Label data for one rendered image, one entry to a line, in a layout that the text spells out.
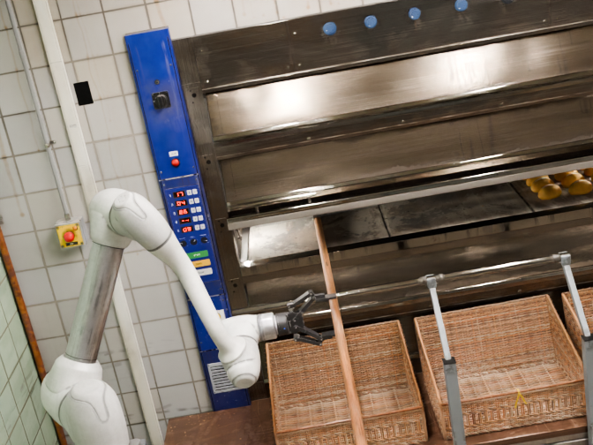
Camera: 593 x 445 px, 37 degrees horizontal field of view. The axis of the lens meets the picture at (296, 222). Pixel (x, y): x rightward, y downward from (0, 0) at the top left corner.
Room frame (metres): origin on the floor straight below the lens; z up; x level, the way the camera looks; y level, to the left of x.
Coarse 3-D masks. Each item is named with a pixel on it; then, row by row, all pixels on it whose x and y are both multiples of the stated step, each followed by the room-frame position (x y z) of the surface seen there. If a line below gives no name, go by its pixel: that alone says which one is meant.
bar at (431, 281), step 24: (504, 264) 2.90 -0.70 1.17; (528, 264) 2.89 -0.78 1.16; (360, 288) 2.92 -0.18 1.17; (384, 288) 2.91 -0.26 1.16; (432, 288) 2.89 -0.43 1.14; (240, 312) 2.92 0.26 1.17; (264, 312) 2.92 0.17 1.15; (576, 312) 2.76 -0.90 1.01; (456, 384) 2.67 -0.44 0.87; (456, 408) 2.67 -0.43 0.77; (456, 432) 2.67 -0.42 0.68
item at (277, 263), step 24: (528, 216) 3.28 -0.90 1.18; (552, 216) 3.26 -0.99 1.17; (576, 216) 3.25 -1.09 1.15; (384, 240) 3.31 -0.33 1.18; (408, 240) 3.28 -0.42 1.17; (432, 240) 3.27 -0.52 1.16; (240, 264) 3.34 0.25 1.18; (264, 264) 3.29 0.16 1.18; (288, 264) 3.29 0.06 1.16; (312, 264) 3.29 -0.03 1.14
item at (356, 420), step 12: (324, 240) 3.36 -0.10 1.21; (324, 252) 3.23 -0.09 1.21; (324, 264) 3.12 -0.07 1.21; (336, 300) 2.80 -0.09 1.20; (336, 312) 2.70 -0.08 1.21; (336, 324) 2.62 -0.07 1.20; (336, 336) 2.54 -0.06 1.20; (348, 360) 2.38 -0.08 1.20; (348, 372) 2.31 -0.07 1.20; (348, 384) 2.24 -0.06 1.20; (348, 396) 2.18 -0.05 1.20; (360, 420) 2.05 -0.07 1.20; (360, 432) 2.00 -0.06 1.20; (360, 444) 1.94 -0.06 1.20
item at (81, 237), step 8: (80, 216) 3.30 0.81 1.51; (56, 224) 3.25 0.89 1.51; (64, 224) 3.25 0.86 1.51; (72, 224) 3.24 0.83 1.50; (80, 224) 3.25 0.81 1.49; (56, 232) 3.25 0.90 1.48; (64, 232) 3.24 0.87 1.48; (72, 232) 3.24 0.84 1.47; (80, 232) 3.24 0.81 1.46; (64, 240) 3.24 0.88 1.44; (80, 240) 3.24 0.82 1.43
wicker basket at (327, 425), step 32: (288, 352) 3.24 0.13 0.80; (320, 352) 3.23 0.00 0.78; (352, 352) 3.22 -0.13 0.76; (384, 352) 3.22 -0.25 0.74; (288, 384) 3.21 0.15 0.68; (320, 384) 3.20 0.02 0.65; (384, 384) 3.19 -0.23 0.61; (416, 384) 2.89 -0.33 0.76; (288, 416) 3.11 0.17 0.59; (320, 416) 3.07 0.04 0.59; (384, 416) 2.79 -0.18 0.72; (416, 416) 2.79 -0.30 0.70
